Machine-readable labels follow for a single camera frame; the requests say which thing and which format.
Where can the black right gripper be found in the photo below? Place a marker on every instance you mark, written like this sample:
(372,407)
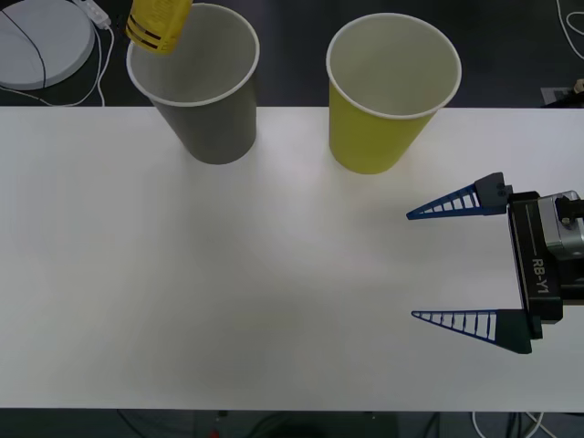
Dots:
(531,255)

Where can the yellow plastic bottle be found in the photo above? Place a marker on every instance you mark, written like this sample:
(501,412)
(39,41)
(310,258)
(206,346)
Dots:
(155,27)

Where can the silver and black right arm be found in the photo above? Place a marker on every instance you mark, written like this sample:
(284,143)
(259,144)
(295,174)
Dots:
(568,242)

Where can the grey floor marker plate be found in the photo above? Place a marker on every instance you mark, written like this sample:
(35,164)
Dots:
(552,96)

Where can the yellow-green waste bin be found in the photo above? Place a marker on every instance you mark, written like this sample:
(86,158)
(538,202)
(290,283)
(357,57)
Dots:
(369,141)

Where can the grey waste bin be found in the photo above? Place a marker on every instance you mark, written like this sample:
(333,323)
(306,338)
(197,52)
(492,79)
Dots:
(214,132)

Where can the white power strip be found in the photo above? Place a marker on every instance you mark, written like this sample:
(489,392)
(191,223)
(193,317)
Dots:
(96,11)

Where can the round grey base plate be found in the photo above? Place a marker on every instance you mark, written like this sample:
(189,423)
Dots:
(59,45)

